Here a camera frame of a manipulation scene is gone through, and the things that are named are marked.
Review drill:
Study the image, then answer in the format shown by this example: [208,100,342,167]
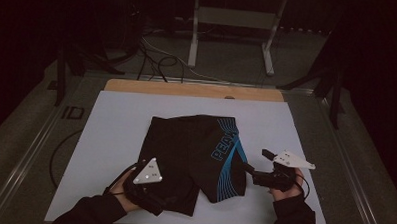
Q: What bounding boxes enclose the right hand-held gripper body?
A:
[251,148,317,194]

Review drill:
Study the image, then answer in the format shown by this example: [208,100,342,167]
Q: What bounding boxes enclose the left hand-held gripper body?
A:
[122,156,170,217]

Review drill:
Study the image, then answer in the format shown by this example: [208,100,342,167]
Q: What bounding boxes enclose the black shorts with blue stripes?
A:
[136,112,250,220]

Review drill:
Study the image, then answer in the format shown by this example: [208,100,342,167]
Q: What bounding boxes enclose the person's right hand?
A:
[268,167,306,203]

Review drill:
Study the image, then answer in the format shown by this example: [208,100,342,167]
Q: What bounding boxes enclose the person's left hand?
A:
[107,169,142,214]

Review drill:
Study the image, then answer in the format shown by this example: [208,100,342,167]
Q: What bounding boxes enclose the black tripod stand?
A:
[54,36,127,109]
[275,58,347,131]

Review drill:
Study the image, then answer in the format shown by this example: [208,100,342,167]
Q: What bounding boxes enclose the wooden table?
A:
[103,78,285,103]

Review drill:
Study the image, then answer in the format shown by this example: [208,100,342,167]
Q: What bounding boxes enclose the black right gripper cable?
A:
[294,173,312,201]

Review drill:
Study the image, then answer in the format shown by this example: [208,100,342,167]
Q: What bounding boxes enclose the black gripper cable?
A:
[294,173,312,201]
[103,160,143,196]

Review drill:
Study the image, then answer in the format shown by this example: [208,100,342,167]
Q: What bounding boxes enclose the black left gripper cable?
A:
[103,160,143,196]

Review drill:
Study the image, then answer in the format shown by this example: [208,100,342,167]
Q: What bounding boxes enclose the black floor cable loop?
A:
[48,128,84,190]

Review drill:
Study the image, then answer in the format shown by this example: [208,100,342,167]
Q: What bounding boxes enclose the black floor cable bundle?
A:
[136,39,187,85]

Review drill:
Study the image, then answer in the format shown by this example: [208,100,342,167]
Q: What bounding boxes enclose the white floor cable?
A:
[139,36,257,87]

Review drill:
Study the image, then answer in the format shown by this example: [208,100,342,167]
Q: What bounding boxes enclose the grey metal stand frame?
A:
[187,0,288,78]

